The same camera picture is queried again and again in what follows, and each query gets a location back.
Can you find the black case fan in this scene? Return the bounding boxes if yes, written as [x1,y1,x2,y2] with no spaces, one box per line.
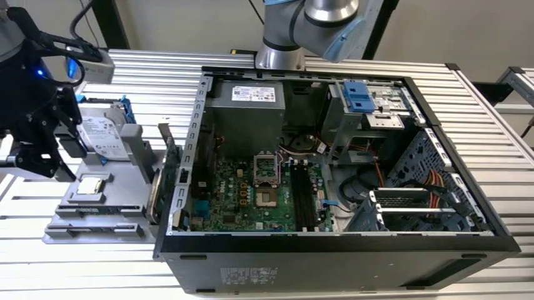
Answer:
[195,123,218,201]

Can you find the grey parts rack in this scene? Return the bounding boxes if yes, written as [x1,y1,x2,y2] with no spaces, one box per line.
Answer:
[42,123,185,246]

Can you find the yellow black power wires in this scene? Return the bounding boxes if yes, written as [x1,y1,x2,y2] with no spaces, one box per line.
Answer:
[277,132,324,158]

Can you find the silver optical drive cage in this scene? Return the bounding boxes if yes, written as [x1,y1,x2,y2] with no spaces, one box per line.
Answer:
[321,79,418,163]

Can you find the silver disk bay cage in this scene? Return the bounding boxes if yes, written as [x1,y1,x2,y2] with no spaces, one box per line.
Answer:
[346,186,477,234]

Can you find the black cable loop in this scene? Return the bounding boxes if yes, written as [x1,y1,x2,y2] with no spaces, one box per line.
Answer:
[340,172,378,208]

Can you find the CPU socket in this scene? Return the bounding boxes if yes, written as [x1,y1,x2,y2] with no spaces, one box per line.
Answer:
[255,186,279,209]

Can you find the red yellow wire bundle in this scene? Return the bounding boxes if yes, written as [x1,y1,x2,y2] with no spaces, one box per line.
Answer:
[422,169,449,211]

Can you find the grey power supply unit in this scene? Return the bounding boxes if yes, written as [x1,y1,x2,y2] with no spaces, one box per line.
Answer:
[206,79,287,157]

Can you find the green motherboard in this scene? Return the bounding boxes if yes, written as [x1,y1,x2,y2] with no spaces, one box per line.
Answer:
[190,156,336,234]

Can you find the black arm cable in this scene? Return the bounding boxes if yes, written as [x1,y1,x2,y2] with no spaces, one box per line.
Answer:
[6,0,106,63]

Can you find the metal slat side table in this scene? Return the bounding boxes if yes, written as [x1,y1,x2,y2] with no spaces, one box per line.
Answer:
[470,65,534,138]

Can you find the blue drive latch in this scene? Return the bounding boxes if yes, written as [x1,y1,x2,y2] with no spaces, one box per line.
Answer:
[341,80,374,113]

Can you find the silver CPU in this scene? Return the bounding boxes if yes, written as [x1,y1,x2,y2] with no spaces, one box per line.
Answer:
[78,177,105,194]

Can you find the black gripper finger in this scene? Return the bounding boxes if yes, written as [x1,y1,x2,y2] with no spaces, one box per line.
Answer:
[24,89,85,141]
[10,140,79,183]

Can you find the green graphics card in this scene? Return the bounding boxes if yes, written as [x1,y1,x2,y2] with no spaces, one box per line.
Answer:
[146,122,186,226]

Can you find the black frame post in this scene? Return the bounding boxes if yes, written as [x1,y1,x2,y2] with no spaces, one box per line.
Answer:
[90,0,131,51]
[362,0,400,61]

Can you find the blue RAM stick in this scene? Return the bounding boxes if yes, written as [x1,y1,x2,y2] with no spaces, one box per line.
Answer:
[66,227,126,234]

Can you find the orange yellow wire harness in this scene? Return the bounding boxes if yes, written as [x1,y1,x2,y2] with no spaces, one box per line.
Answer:
[373,157,386,189]

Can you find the black RAM slot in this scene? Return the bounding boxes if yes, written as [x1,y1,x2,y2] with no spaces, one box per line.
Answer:
[290,159,305,232]
[300,159,316,232]
[305,159,321,232]
[295,159,310,232]

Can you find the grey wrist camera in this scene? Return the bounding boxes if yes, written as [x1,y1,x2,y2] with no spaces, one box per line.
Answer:
[79,49,117,84]

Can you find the hard disk in blue carrier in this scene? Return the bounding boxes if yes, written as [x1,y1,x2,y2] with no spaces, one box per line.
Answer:
[75,93,138,163]

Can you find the black PC case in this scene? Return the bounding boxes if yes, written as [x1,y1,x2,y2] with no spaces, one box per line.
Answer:
[153,64,522,294]

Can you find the silver socket cover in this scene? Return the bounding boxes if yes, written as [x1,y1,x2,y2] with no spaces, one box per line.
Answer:
[253,149,281,188]

